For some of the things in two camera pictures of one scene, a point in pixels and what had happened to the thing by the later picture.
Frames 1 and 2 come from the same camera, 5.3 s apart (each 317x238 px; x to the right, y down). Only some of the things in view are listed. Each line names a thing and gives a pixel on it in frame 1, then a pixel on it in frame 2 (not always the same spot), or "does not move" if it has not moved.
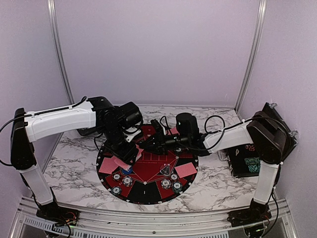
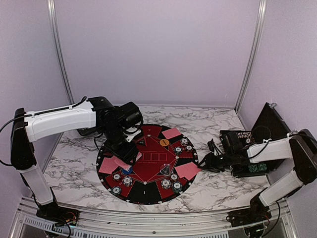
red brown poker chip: (174, 177) does not move
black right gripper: (159, 142) -> (210, 165)
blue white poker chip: (177, 187) does not move
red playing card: (122, 164) does not move
